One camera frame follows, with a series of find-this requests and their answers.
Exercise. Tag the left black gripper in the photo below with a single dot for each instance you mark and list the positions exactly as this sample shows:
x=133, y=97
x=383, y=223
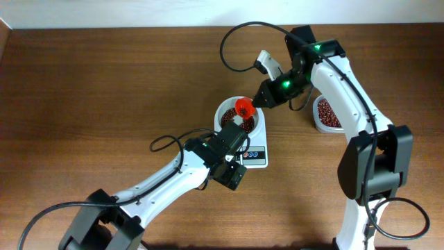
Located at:
x=241, y=133

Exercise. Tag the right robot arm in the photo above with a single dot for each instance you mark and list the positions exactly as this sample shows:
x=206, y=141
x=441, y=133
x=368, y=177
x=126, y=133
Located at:
x=376, y=161

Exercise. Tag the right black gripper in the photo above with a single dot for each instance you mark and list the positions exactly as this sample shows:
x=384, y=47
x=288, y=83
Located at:
x=269, y=94

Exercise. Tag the white round bowl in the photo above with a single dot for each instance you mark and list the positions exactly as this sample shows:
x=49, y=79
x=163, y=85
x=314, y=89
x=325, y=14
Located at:
x=230, y=103

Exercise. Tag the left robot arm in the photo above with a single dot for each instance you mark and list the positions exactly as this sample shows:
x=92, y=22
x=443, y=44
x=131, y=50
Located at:
x=119, y=221

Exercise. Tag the white digital kitchen scale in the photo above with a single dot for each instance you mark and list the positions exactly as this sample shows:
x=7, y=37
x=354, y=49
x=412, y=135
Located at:
x=257, y=154

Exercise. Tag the clear plastic food container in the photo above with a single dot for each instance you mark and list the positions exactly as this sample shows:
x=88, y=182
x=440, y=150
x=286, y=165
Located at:
x=319, y=126

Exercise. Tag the red beans in bowl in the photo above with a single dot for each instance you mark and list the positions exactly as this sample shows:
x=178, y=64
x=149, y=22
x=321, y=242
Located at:
x=232, y=116

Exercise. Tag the orange plastic measuring scoop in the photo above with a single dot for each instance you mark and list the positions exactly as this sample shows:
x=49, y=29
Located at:
x=244, y=107

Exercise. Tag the red adzuki beans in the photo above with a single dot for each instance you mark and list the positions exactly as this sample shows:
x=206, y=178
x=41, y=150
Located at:
x=326, y=115

